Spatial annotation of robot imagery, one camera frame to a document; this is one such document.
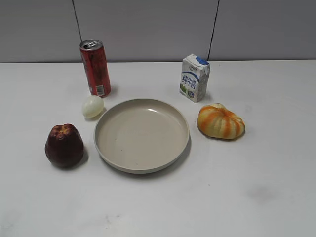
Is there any red soda can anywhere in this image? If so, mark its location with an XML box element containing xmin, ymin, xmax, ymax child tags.
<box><xmin>79</xmin><ymin>39</ymin><xmax>111</xmax><ymax>97</ymax></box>

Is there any white blue milk carton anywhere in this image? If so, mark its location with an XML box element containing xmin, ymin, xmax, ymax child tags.
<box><xmin>179</xmin><ymin>54</ymin><xmax>210</xmax><ymax>103</ymax></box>

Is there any white egg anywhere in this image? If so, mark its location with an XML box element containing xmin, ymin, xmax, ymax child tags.
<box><xmin>81</xmin><ymin>95</ymin><xmax>105</xmax><ymax>119</ymax></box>

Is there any beige round plate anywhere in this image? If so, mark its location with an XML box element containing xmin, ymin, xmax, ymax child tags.
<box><xmin>94</xmin><ymin>98</ymin><xmax>191</xmax><ymax>174</ymax></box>

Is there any dark red apple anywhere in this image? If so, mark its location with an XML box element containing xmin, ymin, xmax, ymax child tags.
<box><xmin>45</xmin><ymin>123</ymin><xmax>84</xmax><ymax>168</ymax></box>

